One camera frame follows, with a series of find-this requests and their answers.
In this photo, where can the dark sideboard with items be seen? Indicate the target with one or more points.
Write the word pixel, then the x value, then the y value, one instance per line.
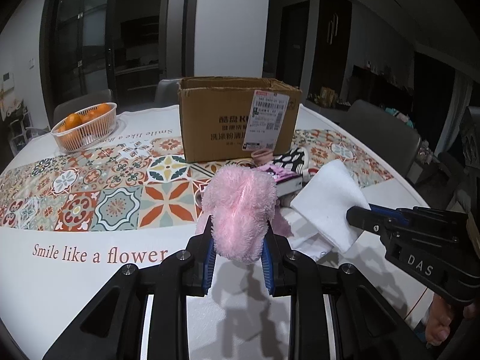
pixel 376 89

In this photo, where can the brown cardboard box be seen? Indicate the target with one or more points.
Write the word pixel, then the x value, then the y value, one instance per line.
pixel 214 113

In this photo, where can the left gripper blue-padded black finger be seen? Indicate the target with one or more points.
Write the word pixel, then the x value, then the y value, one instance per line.
pixel 336 313
pixel 111 325

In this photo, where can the grey chair right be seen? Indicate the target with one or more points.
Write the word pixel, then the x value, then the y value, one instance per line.
pixel 385 135

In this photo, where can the black white patterned mitt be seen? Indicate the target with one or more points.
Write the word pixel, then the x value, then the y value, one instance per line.
pixel 295 160

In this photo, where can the pink hair scrunchie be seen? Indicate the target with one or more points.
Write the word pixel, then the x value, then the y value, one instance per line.
pixel 261 157

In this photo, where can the grey chair left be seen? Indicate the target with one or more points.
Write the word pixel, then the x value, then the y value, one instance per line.
pixel 79 103

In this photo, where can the patterned tile tablecloth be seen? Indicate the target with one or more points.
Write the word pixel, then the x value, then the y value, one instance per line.
pixel 68 222

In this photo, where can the person's right hand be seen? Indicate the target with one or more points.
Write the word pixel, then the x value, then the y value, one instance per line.
pixel 441 317

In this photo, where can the white towel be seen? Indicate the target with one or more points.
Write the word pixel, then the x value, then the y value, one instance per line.
pixel 324 203

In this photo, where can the dark glass door cabinet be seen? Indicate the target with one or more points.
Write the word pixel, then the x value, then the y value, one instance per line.
pixel 125 46

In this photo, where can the pink fluffy plush cloth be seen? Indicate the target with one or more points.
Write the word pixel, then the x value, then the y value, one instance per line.
pixel 241 204

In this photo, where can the grey chair behind box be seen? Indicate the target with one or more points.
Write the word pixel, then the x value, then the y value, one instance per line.
pixel 166 94

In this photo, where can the white shipping label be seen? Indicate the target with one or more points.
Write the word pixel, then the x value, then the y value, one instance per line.
pixel 264 122

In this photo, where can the black blue-padded opposite left gripper finger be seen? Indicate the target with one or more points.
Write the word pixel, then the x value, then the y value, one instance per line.
pixel 377 219

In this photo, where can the orange tangerines pile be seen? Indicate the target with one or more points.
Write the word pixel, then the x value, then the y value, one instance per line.
pixel 80 119

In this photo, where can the pink covered book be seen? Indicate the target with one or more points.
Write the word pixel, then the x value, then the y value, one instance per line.
pixel 287 181

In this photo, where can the white plastic fruit basket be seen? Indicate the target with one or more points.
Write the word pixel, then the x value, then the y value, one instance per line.
pixel 84 129

